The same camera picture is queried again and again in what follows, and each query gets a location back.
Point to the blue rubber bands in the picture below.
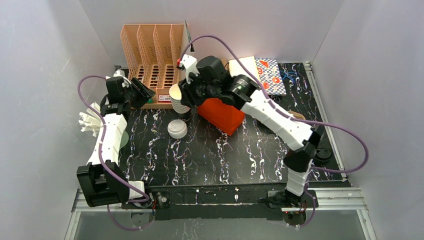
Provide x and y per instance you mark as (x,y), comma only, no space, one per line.
(292,76)

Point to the white wrapped straws bundle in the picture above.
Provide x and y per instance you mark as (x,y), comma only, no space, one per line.
(89,121)

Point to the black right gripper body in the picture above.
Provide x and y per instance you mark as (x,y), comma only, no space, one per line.
(187,96)

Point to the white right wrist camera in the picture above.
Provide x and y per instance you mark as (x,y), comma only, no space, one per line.
(188,64)

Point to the blue checkered paper bag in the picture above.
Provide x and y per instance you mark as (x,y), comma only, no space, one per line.
(270,77)

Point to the red white staple box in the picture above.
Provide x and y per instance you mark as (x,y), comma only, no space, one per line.
(164,98)

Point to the brown pulp cup carrier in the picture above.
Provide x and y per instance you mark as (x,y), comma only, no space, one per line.
(295,116)

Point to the stack of white paper cups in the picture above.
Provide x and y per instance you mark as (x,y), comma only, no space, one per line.
(176,100)

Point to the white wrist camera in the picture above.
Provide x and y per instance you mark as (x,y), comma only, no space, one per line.
(120,73)
(188,64)

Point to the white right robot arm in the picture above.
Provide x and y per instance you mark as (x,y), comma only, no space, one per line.
(301,138)

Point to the pink desk organizer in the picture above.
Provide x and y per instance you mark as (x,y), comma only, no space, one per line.
(151,52)

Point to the white lid stack upper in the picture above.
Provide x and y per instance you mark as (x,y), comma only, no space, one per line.
(177,129)

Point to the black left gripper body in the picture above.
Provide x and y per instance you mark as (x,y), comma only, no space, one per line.
(138,93)

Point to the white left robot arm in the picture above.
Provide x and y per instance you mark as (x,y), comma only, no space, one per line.
(101,180)

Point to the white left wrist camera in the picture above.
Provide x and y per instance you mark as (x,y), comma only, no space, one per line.
(120,73)

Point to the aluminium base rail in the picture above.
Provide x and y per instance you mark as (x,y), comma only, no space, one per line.
(333,198)

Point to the orange paper bag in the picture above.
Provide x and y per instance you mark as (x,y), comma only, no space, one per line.
(225,117)

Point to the green paper cup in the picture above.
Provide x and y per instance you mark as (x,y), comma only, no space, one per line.
(124,139)

